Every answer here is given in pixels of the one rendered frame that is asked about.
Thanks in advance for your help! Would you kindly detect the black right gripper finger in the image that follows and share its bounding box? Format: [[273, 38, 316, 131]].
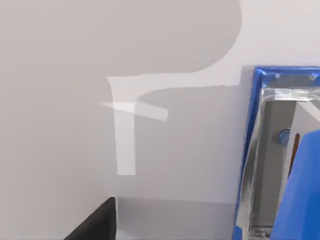
[[63, 196, 117, 240]]

